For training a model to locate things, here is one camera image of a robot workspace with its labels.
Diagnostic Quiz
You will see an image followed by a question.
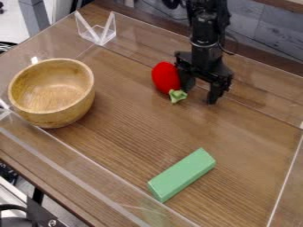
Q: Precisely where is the grey table leg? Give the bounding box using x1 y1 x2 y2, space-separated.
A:
17 0 49 36

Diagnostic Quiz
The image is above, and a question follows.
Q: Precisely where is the red plush strawberry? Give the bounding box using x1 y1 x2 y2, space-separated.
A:
151 61 187 104

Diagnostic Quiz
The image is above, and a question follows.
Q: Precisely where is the black clamp bracket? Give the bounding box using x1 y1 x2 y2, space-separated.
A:
27 198 68 227

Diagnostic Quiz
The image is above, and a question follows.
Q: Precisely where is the clear acrylic corner bracket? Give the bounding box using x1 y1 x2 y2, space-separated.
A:
75 11 117 46

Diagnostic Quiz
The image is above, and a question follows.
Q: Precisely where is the wooden bowl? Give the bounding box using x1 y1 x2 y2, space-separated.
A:
6 58 95 129

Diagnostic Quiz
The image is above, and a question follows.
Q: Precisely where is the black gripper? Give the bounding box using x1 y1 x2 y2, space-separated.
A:
173 43 233 105

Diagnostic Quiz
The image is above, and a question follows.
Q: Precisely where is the green rectangular block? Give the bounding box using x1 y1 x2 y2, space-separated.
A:
147 148 216 203

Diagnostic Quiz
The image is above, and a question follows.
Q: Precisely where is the black cable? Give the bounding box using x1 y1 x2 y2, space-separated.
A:
0 203 33 227

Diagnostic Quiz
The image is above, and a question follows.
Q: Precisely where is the clear acrylic enclosure wall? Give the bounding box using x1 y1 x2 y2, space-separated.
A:
0 107 199 227

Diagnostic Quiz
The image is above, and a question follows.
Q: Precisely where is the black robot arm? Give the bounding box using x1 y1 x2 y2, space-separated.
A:
175 0 233 105

